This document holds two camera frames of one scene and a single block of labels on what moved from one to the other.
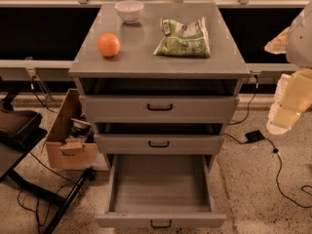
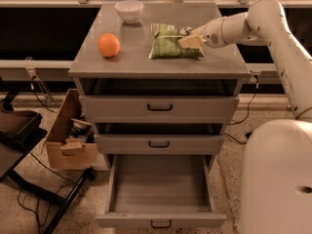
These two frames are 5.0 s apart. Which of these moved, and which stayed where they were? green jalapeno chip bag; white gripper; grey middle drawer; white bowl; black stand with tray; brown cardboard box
Moved: white gripper; green jalapeno chip bag
Stayed: white bowl; brown cardboard box; grey middle drawer; black stand with tray
